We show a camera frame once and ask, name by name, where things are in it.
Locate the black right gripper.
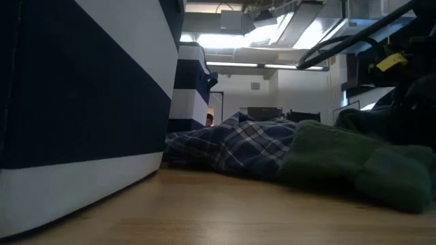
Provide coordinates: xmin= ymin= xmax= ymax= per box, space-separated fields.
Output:
xmin=371 ymin=33 xmax=436 ymax=147

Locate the green sweater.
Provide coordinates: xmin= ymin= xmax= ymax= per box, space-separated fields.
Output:
xmin=277 ymin=108 xmax=436 ymax=214

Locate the dark blue plaid shirt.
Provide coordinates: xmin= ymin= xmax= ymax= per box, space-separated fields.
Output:
xmin=163 ymin=111 xmax=299 ymax=181

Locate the yellow right gripper label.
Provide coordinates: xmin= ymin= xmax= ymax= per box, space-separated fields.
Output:
xmin=375 ymin=52 xmax=409 ymax=73

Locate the black covered cabinet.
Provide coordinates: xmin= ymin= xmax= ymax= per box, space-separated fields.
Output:
xmin=285 ymin=110 xmax=322 ymax=124

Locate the ceiling light strip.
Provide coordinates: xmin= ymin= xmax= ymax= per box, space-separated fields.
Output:
xmin=264 ymin=63 xmax=324 ymax=71
xmin=206 ymin=61 xmax=259 ymax=68

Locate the grey ceiling unit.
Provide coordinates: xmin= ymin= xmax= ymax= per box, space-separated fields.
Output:
xmin=219 ymin=9 xmax=245 ymax=33

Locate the navy white striped fabric bin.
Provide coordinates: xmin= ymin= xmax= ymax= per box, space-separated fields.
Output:
xmin=166 ymin=42 xmax=219 ymax=133
xmin=0 ymin=0 xmax=187 ymax=239

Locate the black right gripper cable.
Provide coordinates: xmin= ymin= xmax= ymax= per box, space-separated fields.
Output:
xmin=296 ymin=1 xmax=418 ymax=71

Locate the silver ventilation duct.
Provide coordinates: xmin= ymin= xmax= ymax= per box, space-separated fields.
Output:
xmin=250 ymin=0 xmax=418 ymax=55

